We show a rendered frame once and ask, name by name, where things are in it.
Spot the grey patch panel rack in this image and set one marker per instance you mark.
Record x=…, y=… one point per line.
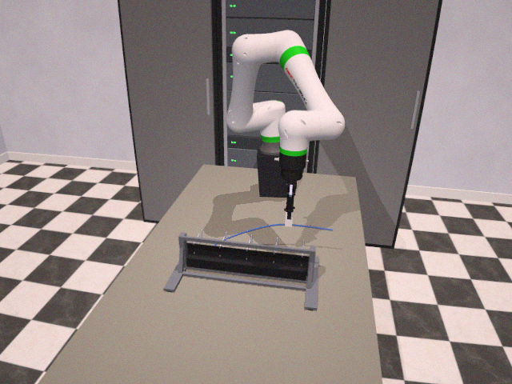
x=250, y=263

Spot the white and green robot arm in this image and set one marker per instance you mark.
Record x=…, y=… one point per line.
x=286, y=134

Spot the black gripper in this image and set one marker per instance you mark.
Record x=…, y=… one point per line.
x=291, y=178

